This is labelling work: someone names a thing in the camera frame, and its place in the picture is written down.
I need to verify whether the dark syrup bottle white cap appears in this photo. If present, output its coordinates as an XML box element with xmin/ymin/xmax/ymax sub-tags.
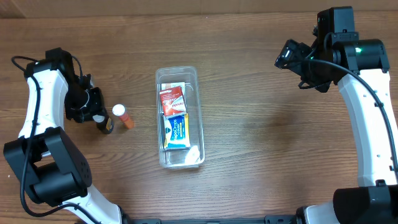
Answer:
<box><xmin>93</xmin><ymin>115</ymin><xmax>114</xmax><ymax>134</ymax></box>

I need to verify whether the orange tablet tube white cap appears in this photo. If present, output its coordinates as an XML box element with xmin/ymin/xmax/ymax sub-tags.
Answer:
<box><xmin>112</xmin><ymin>104</ymin><xmax>134</xmax><ymax>129</ymax></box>

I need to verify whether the red white medicine box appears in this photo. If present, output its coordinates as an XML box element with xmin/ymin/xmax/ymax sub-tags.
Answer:
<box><xmin>159</xmin><ymin>86</ymin><xmax>187</xmax><ymax>118</ymax></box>

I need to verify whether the blue yellow lozenge box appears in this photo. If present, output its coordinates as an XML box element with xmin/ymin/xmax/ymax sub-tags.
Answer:
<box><xmin>164</xmin><ymin>114</ymin><xmax>190</xmax><ymax>150</ymax></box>

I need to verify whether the white blue plaster box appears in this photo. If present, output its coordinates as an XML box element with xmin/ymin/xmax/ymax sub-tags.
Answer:
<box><xmin>161</xmin><ymin>82</ymin><xmax>185</xmax><ymax>94</ymax></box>

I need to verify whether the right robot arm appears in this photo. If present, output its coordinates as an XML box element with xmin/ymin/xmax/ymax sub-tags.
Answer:
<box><xmin>266</xmin><ymin>6</ymin><xmax>397</xmax><ymax>223</ymax></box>

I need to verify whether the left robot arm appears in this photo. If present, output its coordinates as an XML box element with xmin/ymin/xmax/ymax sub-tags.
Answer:
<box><xmin>3</xmin><ymin>48</ymin><xmax>131</xmax><ymax>223</ymax></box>

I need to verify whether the clear plastic container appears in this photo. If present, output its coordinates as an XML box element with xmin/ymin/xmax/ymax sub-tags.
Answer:
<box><xmin>155</xmin><ymin>66</ymin><xmax>205</xmax><ymax>169</ymax></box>

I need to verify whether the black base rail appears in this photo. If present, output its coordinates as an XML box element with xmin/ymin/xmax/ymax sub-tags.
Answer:
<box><xmin>127</xmin><ymin>215</ymin><xmax>303</xmax><ymax>224</ymax></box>

